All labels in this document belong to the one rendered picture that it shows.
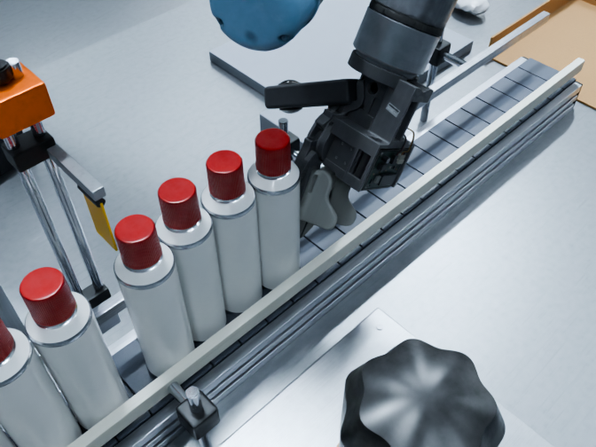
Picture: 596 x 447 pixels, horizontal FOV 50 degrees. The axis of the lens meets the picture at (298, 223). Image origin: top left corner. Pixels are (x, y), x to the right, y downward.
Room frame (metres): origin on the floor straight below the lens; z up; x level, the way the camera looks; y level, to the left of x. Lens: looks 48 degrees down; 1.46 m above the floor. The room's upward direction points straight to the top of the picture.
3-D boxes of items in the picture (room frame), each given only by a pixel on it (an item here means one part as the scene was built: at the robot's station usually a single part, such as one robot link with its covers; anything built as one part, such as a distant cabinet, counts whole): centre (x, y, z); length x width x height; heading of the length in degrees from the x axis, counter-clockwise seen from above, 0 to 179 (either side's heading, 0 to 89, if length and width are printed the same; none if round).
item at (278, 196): (0.45, 0.02, 0.98); 0.05 x 0.05 x 0.20
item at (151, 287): (0.34, 0.13, 0.98); 0.05 x 0.05 x 0.20
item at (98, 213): (0.34, 0.16, 1.09); 0.03 x 0.01 x 0.06; 44
